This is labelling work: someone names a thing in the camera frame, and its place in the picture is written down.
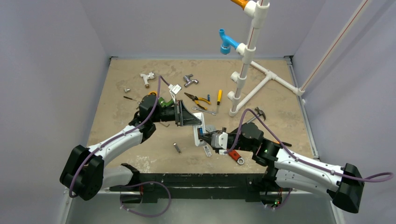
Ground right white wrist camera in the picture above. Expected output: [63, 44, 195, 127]
[210, 132, 228, 154]

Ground silver combination wrench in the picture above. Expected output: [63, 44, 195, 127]
[191, 107, 217, 116]

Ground silver metal transceiver module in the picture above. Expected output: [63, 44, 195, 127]
[173, 143, 182, 154]

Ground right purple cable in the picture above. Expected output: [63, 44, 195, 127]
[226, 108, 395, 211]

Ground yellow handled pliers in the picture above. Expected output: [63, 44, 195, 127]
[184, 92, 211, 110]

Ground purple cable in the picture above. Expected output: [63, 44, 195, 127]
[226, 108, 395, 211]
[68, 75, 172, 217]

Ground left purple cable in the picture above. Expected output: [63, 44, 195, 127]
[68, 75, 172, 217]

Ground black handled hammer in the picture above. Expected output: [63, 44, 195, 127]
[247, 107, 266, 123]

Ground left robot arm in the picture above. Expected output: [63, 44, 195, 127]
[60, 94, 204, 201]

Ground aluminium rail frame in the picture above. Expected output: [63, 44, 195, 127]
[63, 173, 339, 196]

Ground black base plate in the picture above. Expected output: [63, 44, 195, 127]
[110, 173, 288, 207]

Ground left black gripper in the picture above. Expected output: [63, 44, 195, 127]
[151, 100, 201, 126]

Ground green plastic faucet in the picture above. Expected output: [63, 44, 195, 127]
[158, 97, 174, 108]

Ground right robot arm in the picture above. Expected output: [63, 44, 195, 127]
[194, 123, 364, 213]

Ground white plastic faucet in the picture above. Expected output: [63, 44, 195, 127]
[140, 72, 155, 89]

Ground blue pipe tap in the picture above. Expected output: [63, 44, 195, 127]
[219, 28, 240, 55]

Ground orange pipe fitting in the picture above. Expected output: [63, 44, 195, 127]
[231, 0, 249, 9]

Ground chrome faucet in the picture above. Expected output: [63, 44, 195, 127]
[183, 74, 199, 88]

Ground white PVC pipe stand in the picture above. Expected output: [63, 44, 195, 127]
[227, 0, 305, 118]

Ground red adjustable wrench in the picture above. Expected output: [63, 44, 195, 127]
[228, 150, 245, 165]

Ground yellow handled screwdriver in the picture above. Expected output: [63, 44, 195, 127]
[216, 90, 222, 113]

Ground orange black tool handle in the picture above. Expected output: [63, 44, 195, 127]
[276, 142, 292, 147]

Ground white remote control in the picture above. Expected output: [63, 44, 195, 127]
[192, 112, 206, 147]

